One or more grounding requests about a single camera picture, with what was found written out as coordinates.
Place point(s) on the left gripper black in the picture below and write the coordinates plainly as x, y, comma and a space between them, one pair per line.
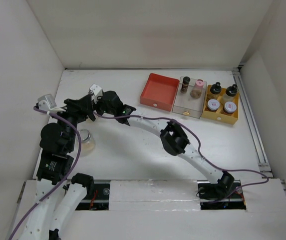
74, 107

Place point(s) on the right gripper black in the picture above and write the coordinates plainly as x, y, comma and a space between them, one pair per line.
96, 106

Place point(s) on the large glass jar metal lid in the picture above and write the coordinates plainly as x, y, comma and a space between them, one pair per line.
87, 140

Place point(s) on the small black pepper grinder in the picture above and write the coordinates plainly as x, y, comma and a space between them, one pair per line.
185, 84

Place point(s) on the pink cap spice bottle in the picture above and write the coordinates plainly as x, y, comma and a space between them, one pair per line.
196, 92

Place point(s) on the pink sauce jar white lid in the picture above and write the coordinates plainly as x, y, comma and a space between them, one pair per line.
213, 105

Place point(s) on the brown-spice bottle black pump cap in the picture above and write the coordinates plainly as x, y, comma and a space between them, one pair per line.
214, 91

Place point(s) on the dark sauce jar white lid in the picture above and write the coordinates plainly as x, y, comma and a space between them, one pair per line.
229, 108

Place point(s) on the white-powder bottle black pump cap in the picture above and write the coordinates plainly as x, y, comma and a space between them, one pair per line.
229, 94

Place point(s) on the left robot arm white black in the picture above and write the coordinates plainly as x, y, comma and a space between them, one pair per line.
55, 202

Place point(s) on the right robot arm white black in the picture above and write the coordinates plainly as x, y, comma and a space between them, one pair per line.
173, 138

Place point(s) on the red orange plastic bin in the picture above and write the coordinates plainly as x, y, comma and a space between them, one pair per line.
159, 92

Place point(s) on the clear plastic bin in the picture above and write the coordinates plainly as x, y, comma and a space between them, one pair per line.
185, 105

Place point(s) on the yellow plastic bin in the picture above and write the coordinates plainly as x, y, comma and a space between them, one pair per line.
219, 115

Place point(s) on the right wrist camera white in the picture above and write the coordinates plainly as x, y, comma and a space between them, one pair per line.
95, 90

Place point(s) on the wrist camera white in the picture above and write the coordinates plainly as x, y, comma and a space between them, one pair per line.
95, 90
47, 103

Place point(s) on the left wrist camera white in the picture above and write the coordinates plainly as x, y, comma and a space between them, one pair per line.
47, 103

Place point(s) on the aluminium rail right side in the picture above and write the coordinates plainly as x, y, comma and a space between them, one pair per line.
263, 161

